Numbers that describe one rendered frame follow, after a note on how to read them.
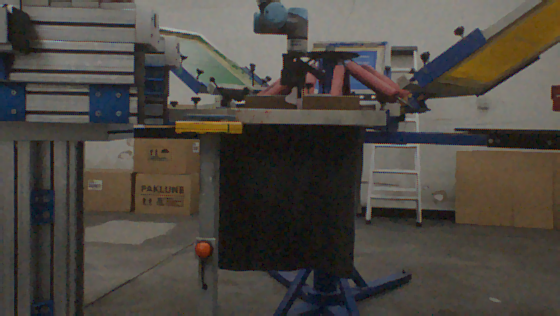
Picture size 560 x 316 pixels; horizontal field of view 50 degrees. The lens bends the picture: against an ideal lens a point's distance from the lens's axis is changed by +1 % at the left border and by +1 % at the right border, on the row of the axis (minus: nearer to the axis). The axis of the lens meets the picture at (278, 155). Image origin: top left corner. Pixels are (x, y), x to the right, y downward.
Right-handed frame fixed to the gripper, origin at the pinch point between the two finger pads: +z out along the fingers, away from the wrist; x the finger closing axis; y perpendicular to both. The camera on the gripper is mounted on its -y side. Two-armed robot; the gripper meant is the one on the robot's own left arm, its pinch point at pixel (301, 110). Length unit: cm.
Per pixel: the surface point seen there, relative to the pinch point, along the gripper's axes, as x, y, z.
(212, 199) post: 71, 10, 24
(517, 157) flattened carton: -416, -155, 32
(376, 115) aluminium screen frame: 52, -27, 2
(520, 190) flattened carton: -410, -157, 64
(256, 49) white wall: -420, 113, -76
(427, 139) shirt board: -63, -47, 10
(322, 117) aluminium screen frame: 52, -13, 3
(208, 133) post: 76, 10, 8
